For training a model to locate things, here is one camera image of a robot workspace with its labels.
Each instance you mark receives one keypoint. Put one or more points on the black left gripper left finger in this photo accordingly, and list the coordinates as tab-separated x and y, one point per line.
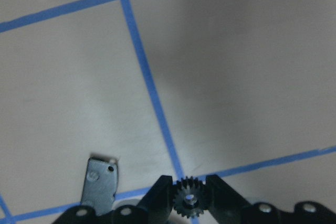
154	207

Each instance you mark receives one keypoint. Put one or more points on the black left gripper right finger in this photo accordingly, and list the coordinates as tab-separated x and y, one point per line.
226	205

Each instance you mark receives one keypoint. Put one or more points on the small black bearing gear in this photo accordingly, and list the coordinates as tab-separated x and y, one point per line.
190	199

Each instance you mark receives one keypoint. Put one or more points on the black brake pad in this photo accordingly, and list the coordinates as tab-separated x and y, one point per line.
100	184

